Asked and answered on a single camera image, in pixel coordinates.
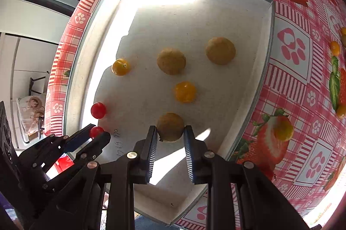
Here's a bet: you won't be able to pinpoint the red cherry tomato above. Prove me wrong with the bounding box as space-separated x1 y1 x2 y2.
89 126 105 139
90 102 106 119

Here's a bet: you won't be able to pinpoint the cartoon printed cushion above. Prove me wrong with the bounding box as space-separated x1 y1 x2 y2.
16 95 46 140

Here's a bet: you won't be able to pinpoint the white cardboard tray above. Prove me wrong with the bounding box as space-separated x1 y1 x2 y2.
63 0 276 226

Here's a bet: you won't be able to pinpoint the white cabinet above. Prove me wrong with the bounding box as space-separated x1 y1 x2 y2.
0 0 82 101

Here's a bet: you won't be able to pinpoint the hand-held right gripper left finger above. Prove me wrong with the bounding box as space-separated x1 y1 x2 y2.
30 126 159 230

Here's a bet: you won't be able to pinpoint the tan longan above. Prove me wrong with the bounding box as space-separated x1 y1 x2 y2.
157 48 187 75
205 37 236 66
157 112 185 143

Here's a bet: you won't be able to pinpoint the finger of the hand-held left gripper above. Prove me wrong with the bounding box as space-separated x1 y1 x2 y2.
42 132 112 191
18 123 94 170

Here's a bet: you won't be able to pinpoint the pink strawberry print tablecloth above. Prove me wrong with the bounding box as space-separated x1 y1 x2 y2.
43 0 346 230

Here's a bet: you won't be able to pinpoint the person's blue jeans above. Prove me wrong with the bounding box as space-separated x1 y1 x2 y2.
135 215 173 230

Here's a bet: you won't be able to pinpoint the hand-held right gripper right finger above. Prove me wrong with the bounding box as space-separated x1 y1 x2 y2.
183 125 310 230

